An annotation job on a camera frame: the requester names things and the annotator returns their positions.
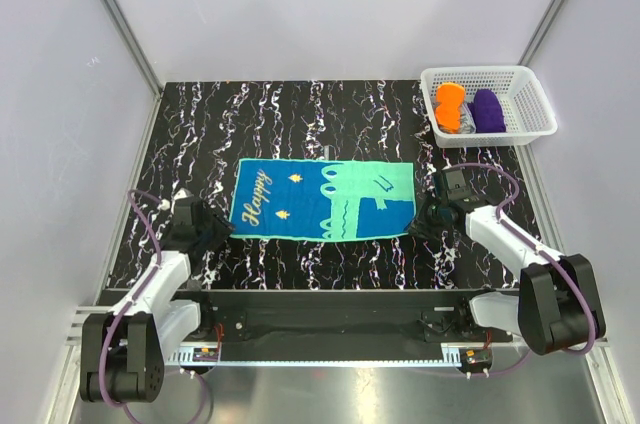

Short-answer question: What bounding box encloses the orange and grey towel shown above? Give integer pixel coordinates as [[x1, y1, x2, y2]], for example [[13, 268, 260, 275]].
[[435, 82, 466, 133]]

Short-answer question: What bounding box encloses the teal and blue towel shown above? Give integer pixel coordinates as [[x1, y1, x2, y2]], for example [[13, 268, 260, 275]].
[[230, 159, 416, 243]]

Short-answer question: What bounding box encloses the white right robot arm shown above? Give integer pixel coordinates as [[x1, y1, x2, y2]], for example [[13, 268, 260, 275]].
[[408, 164, 606, 355]]

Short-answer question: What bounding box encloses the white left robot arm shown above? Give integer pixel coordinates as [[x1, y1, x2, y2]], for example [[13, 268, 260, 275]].
[[79, 189, 234, 407]]

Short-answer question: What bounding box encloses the white blue rolled towel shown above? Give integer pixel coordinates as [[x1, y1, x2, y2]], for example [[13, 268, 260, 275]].
[[458, 102, 476, 134]]

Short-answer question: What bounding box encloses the purple rolled towel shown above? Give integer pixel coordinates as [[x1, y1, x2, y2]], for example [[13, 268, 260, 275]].
[[470, 89, 506, 133]]

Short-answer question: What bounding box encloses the white plastic basket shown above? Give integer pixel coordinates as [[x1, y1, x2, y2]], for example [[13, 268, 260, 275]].
[[421, 66, 558, 148]]

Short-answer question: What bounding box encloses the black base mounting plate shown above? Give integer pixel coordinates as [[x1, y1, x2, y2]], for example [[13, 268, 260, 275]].
[[176, 289, 510, 344]]

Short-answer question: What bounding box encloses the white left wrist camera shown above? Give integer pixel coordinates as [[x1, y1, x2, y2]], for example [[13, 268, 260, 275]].
[[157, 188, 193, 213]]

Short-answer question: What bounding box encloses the aluminium frame rail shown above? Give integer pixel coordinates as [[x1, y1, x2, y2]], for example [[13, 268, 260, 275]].
[[64, 306, 109, 345]]

